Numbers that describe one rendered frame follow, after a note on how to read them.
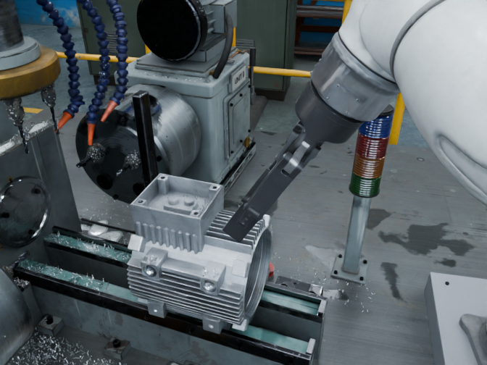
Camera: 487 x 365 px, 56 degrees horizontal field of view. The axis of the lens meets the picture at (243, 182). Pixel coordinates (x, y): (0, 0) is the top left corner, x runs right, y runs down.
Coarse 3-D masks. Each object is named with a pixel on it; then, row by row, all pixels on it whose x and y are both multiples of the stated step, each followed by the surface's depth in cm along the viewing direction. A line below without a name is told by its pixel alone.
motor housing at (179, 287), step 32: (224, 224) 74; (256, 224) 74; (192, 256) 73; (224, 256) 71; (256, 256) 85; (160, 288) 73; (192, 288) 72; (224, 288) 69; (256, 288) 84; (224, 320) 73
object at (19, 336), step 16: (0, 272) 64; (0, 288) 63; (16, 288) 65; (0, 304) 62; (16, 304) 65; (0, 320) 62; (16, 320) 65; (32, 320) 68; (0, 336) 62; (16, 336) 66; (0, 352) 63; (16, 352) 68
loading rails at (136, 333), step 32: (64, 256) 100; (96, 256) 96; (128, 256) 95; (32, 288) 92; (64, 288) 88; (96, 288) 88; (128, 288) 98; (288, 288) 86; (64, 320) 94; (96, 320) 90; (128, 320) 86; (160, 320) 82; (192, 320) 80; (256, 320) 88; (288, 320) 85; (320, 320) 82; (160, 352) 87; (192, 352) 84; (224, 352) 80; (256, 352) 77; (288, 352) 74
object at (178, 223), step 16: (160, 176) 79; (144, 192) 75; (160, 192) 80; (176, 192) 80; (192, 192) 79; (208, 192) 78; (144, 208) 71; (160, 208) 76; (176, 208) 74; (192, 208) 74; (208, 208) 71; (144, 224) 73; (160, 224) 72; (176, 224) 71; (192, 224) 70; (208, 224) 73; (160, 240) 74; (176, 240) 73; (192, 240) 72
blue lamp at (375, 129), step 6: (372, 120) 85; (378, 120) 84; (384, 120) 85; (390, 120) 85; (360, 126) 88; (366, 126) 86; (372, 126) 85; (378, 126) 85; (384, 126) 85; (390, 126) 87; (360, 132) 88; (366, 132) 87; (372, 132) 86; (378, 132) 86; (384, 132) 86
